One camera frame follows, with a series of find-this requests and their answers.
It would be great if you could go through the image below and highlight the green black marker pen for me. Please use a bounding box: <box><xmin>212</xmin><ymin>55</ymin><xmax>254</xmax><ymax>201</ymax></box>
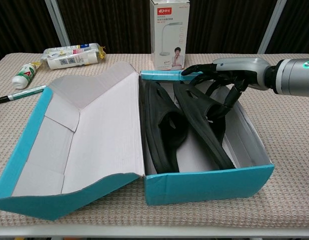
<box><xmin>0</xmin><ymin>84</ymin><xmax>47</xmax><ymax>106</ymax></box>

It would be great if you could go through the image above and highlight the black rubber slipper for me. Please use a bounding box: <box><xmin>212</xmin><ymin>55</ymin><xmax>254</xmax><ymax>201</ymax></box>
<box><xmin>173</xmin><ymin>81</ymin><xmax>237</xmax><ymax>171</ymax></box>
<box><xmin>139</xmin><ymin>79</ymin><xmax>190</xmax><ymax>174</ymax></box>

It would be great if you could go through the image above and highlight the white tube with QR code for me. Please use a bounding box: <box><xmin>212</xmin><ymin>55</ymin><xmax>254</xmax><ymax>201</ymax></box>
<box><xmin>46</xmin><ymin>51</ymin><xmax>99</xmax><ymax>70</ymax></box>

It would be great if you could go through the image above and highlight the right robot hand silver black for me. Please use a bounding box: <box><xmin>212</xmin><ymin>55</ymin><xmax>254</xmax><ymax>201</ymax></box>
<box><xmin>181</xmin><ymin>57</ymin><xmax>272</xmax><ymax>118</ymax></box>

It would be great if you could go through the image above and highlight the clear plastic toiletry pack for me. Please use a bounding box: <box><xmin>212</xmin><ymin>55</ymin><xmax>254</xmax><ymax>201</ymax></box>
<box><xmin>42</xmin><ymin>42</ymin><xmax>102</xmax><ymax>71</ymax></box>

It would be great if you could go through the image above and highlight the white metal frame post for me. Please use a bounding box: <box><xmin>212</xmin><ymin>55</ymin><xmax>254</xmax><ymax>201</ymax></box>
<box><xmin>44</xmin><ymin>0</ymin><xmax>70</xmax><ymax>48</ymax></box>
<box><xmin>258</xmin><ymin>0</ymin><xmax>288</xmax><ymax>55</ymax></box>

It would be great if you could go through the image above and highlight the dark brown curtain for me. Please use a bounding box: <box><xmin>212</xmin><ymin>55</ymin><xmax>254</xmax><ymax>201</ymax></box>
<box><xmin>0</xmin><ymin>0</ymin><xmax>309</xmax><ymax>65</ymax></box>

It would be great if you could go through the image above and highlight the white desk lamp carton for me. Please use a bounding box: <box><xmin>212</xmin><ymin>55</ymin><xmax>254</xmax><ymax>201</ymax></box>
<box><xmin>149</xmin><ymin>0</ymin><xmax>191</xmax><ymax>71</ymax></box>

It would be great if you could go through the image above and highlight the teal cardboard shoe box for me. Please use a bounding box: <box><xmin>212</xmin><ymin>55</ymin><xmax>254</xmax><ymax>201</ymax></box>
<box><xmin>0</xmin><ymin>62</ymin><xmax>275</xmax><ymax>221</ymax></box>

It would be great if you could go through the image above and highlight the beige waffle tablecloth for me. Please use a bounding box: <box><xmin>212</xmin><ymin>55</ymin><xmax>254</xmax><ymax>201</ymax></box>
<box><xmin>0</xmin><ymin>52</ymin><xmax>309</xmax><ymax>227</ymax></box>

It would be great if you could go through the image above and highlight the white green bottle red letter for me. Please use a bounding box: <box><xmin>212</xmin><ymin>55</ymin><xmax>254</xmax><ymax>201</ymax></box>
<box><xmin>11</xmin><ymin>62</ymin><xmax>37</xmax><ymax>90</ymax></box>

